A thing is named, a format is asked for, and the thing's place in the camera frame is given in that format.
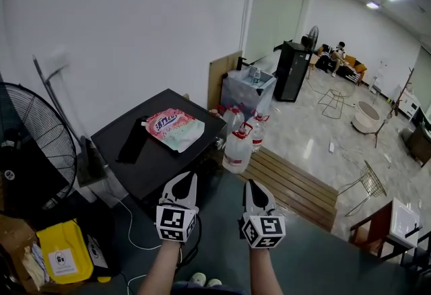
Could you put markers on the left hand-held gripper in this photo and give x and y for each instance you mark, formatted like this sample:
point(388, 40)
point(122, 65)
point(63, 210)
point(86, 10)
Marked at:
point(175, 224)

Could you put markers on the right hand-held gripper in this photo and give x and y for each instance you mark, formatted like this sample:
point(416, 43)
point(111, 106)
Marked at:
point(264, 231)

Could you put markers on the person's left forearm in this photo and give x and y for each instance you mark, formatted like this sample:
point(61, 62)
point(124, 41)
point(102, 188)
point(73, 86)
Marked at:
point(158, 270)

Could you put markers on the person's right forearm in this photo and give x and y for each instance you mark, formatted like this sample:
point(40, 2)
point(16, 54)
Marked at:
point(264, 273)

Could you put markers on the black washing machine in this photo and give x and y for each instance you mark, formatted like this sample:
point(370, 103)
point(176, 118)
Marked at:
point(155, 169)

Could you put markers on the wooden slatted platform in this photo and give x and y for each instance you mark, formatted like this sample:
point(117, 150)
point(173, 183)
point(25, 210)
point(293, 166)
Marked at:
point(289, 189)

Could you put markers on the pink detergent refill pouch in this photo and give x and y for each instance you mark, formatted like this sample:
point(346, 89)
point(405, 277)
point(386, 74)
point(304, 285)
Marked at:
point(175, 130)

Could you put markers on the black cloth pouch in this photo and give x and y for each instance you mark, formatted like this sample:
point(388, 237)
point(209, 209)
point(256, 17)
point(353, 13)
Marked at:
point(131, 142)

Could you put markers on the person's white shoe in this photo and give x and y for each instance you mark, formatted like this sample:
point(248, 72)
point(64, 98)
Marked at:
point(214, 283)
point(198, 278)

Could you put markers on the white power strip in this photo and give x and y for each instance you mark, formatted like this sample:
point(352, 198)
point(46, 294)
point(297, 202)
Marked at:
point(331, 147)

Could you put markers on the grey utility box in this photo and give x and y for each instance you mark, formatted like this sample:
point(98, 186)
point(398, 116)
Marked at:
point(92, 162)

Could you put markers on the person's blue jeans legs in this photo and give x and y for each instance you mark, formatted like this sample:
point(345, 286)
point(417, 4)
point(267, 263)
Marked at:
point(208, 289)

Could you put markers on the brown wooden board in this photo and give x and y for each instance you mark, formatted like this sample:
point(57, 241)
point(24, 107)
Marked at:
point(217, 81)

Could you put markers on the small clear water bottle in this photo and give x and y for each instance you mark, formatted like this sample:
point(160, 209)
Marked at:
point(256, 78)

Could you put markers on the black bin with yellow lid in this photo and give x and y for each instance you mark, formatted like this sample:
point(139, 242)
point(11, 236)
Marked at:
point(64, 253)

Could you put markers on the tall black cabinet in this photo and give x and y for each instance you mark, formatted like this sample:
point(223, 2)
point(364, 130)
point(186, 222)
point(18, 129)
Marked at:
point(291, 71)

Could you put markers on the black tripod stand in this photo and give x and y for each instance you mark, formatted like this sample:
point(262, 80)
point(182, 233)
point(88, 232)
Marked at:
point(376, 133)

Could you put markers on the black faucet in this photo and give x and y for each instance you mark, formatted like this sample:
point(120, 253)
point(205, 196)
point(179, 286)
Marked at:
point(240, 63)

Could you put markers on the wooden table with white top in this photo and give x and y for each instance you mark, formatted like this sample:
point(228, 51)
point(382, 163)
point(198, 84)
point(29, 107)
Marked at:
point(404, 219)

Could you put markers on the black rectangular case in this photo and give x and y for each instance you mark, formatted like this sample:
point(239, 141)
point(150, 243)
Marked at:
point(33, 186)

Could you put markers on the light wooden stool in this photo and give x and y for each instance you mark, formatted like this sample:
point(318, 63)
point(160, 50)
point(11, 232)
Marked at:
point(311, 61)

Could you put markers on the blue checked cloth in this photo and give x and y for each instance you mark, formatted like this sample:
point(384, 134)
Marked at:
point(42, 261)

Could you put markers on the black clamp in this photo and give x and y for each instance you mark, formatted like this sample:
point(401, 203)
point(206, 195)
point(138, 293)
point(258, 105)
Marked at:
point(413, 231)

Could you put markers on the orange sofa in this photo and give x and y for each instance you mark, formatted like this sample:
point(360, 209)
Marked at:
point(357, 68)

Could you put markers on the beige crumpled cloth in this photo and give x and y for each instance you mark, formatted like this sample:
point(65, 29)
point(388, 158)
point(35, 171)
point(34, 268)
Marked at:
point(32, 270)

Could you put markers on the dark brown desk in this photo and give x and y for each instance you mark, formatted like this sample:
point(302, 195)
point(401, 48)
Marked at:
point(421, 145)

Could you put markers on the small black standing fan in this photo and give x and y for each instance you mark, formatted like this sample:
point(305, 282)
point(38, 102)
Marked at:
point(313, 36)

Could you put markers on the brown cardboard box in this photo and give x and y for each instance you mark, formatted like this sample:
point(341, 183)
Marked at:
point(13, 239)

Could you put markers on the white low cabinet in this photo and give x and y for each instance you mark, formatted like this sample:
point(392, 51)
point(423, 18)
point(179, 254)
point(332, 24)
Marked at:
point(411, 105)

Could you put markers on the wooden coat rack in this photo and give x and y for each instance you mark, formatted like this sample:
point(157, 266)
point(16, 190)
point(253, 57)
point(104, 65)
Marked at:
point(402, 91)

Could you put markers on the small ceiling light panel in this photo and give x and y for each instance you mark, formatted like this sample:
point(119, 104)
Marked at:
point(373, 5)

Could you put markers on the large black pedestal fan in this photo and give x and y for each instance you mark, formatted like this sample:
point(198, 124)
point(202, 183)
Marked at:
point(37, 138)

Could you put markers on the grey wall pipe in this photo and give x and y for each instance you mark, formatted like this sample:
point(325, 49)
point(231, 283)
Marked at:
point(54, 95)

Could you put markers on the black frame table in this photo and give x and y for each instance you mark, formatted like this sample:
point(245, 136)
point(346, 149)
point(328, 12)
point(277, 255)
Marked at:
point(421, 253)

